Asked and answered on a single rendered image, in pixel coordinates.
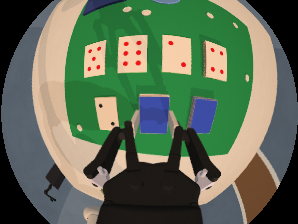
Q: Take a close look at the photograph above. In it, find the beige card with black dots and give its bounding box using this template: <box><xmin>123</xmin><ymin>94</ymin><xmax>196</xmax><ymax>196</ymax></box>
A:
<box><xmin>95</xmin><ymin>97</ymin><xmax>119</xmax><ymax>130</ymax></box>

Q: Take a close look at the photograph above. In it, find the green felt playing mat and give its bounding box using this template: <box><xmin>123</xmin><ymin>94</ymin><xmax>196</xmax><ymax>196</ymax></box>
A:
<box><xmin>64</xmin><ymin>0</ymin><xmax>253</xmax><ymax>156</ymax></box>

